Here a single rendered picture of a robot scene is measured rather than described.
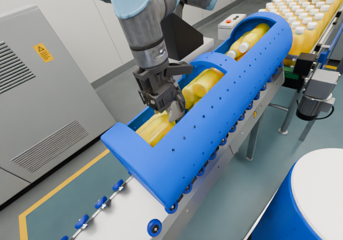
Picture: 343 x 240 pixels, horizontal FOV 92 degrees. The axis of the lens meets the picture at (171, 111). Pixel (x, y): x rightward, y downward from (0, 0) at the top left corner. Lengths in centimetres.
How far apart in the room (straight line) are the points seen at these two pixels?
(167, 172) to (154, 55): 26
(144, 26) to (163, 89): 15
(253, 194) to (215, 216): 36
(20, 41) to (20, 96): 44
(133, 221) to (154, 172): 30
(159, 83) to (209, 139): 21
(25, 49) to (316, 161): 186
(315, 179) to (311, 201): 6
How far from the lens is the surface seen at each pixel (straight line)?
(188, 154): 44
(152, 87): 40
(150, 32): 34
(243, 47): 83
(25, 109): 194
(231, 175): 168
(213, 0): 89
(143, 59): 36
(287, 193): 59
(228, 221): 156
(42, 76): 185
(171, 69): 42
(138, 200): 68
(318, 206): 56
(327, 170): 62
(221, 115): 51
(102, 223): 72
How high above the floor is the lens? 153
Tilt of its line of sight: 43 degrees down
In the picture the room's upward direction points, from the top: 17 degrees counter-clockwise
